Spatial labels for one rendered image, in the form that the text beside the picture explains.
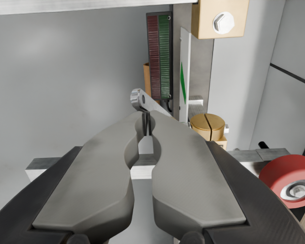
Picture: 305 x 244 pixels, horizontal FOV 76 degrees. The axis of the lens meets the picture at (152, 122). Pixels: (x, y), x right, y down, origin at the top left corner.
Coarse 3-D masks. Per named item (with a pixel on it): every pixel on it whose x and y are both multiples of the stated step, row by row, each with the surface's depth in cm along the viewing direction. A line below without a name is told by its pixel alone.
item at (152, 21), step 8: (152, 16) 35; (152, 24) 35; (152, 32) 36; (152, 40) 37; (152, 48) 37; (152, 56) 38; (152, 64) 39; (152, 72) 40; (152, 80) 41; (152, 88) 41; (152, 96) 42; (160, 96) 42
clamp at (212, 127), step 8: (192, 120) 29; (200, 120) 29; (208, 120) 29; (216, 120) 29; (192, 128) 28; (200, 128) 27; (208, 128) 27; (216, 128) 27; (224, 128) 28; (208, 136) 27; (216, 136) 27; (224, 136) 29; (224, 144) 28
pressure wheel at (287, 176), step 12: (264, 144) 36; (288, 156) 28; (300, 156) 28; (264, 168) 29; (276, 168) 28; (288, 168) 26; (300, 168) 26; (264, 180) 29; (276, 180) 27; (288, 180) 26; (300, 180) 27; (276, 192) 28; (288, 192) 28; (300, 192) 27; (288, 204) 29; (300, 204) 29
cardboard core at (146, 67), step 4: (144, 64) 104; (148, 64) 107; (144, 68) 103; (148, 68) 102; (144, 72) 105; (148, 72) 103; (144, 76) 107; (148, 76) 104; (148, 80) 105; (148, 84) 106; (148, 88) 108; (148, 92) 109
